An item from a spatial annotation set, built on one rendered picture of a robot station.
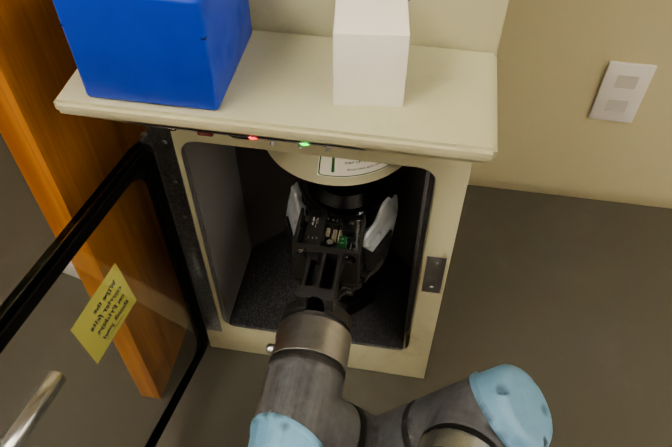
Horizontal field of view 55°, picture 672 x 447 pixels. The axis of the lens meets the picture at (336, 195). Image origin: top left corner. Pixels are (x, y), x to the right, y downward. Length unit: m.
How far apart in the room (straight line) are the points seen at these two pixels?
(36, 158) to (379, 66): 0.32
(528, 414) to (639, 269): 0.65
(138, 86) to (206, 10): 0.08
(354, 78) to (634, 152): 0.84
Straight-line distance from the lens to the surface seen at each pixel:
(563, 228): 1.19
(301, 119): 0.45
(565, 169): 1.24
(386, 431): 0.62
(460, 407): 0.56
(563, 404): 1.00
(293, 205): 0.75
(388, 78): 0.45
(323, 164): 0.66
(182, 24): 0.43
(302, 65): 0.50
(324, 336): 0.62
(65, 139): 0.64
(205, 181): 0.74
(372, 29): 0.43
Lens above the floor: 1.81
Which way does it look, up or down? 48 degrees down
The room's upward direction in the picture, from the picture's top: straight up
